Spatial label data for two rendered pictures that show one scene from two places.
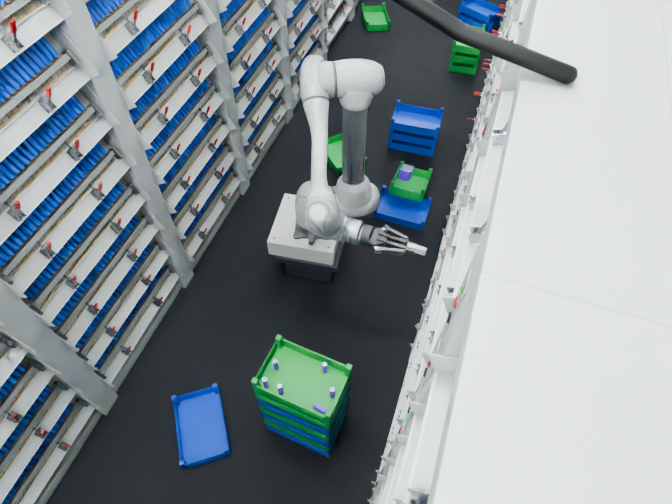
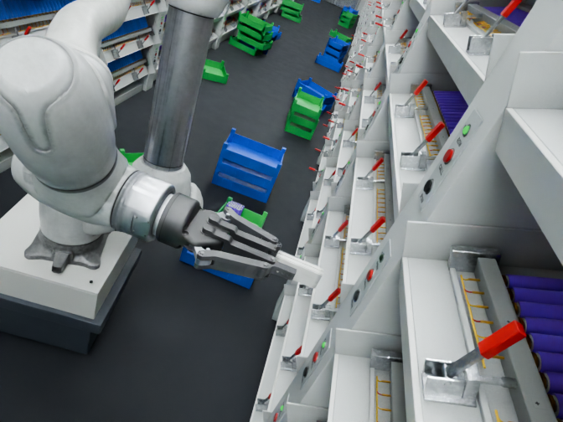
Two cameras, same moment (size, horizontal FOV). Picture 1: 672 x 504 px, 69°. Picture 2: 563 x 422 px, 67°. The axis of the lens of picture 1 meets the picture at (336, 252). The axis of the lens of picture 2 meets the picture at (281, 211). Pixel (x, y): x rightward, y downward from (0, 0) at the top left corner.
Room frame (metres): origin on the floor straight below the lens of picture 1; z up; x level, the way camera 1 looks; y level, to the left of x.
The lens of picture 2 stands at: (0.59, -0.07, 1.20)
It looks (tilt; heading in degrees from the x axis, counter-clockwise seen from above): 33 degrees down; 340
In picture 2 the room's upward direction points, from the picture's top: 24 degrees clockwise
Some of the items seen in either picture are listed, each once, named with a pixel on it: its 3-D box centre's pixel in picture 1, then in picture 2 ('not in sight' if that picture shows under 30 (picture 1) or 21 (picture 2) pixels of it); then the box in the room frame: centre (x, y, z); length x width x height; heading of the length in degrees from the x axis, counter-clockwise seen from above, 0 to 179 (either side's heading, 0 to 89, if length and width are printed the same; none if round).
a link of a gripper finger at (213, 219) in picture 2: (392, 239); (241, 240); (1.06, -0.20, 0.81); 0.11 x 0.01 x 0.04; 74
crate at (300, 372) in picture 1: (302, 377); not in sight; (0.64, 0.11, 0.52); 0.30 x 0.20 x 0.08; 68
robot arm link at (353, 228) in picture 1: (354, 231); (147, 208); (1.09, -0.06, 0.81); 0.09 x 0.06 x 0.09; 162
